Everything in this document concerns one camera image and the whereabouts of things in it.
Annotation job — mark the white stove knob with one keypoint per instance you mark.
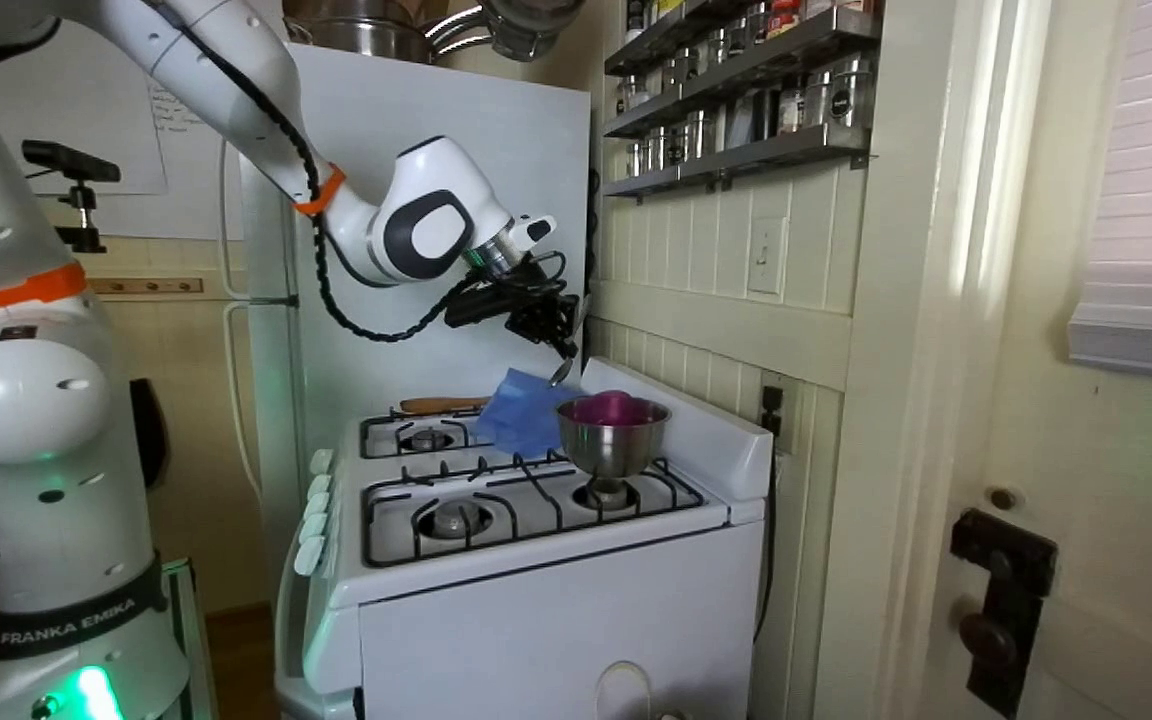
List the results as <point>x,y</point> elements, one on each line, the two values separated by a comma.
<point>317,490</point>
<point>314,521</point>
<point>310,556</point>
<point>320,461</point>

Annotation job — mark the small black stove grate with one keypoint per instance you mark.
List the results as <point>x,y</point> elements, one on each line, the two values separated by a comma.
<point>391,433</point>

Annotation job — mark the silver metal bowl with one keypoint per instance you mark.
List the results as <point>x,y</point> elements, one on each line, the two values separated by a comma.
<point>609,445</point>

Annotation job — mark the large black stove grate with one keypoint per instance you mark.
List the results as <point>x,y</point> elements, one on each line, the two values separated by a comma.
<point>528,492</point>

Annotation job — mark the gas stove burner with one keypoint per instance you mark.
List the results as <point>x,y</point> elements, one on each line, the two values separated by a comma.
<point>426,438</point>
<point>605,496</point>
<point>449,517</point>

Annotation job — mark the black wall outlet plug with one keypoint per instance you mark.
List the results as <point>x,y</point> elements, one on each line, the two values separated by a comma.
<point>775,405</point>

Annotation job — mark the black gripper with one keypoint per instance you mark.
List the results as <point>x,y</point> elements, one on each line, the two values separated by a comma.
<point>541,300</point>

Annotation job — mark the brown wooden utensil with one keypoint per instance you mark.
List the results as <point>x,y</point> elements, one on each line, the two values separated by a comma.
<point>439,405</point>

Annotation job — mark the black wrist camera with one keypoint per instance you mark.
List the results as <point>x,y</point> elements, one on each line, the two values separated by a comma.
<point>479,300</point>

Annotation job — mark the hanging steel pot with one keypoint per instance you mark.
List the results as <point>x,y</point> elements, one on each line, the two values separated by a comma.
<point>376,27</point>
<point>528,27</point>

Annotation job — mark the black camera on stand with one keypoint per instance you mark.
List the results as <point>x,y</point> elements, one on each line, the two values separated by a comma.
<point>75,180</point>

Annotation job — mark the metal wall spice rack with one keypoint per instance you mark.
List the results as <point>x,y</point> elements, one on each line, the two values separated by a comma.
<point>739,102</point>

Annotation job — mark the white panel door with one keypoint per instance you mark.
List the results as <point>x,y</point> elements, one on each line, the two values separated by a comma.
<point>1108,534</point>

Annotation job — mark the white window blind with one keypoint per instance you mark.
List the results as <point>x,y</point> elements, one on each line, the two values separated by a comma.
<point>1148,202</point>

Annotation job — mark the white wall notice board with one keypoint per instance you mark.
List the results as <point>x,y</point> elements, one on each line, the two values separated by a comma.
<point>139,160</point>

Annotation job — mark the pink plastic bowl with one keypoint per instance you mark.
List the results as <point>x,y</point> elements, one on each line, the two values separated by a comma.
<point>615,405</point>

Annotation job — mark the blue striped cloth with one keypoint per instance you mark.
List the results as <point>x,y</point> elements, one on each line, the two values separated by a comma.
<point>519,418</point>

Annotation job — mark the black door lock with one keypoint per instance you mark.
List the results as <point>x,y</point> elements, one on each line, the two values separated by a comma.
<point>1003,605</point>

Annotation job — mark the white gas stove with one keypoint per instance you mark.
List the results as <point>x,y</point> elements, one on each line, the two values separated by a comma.
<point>560,614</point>

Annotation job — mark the white wall switch plate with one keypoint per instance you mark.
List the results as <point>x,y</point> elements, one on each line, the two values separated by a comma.
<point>764,254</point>

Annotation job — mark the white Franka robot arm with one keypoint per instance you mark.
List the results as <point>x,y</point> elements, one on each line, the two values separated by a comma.
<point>41,402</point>

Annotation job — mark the white refrigerator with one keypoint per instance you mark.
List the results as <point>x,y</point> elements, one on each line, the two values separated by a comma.
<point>376,363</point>

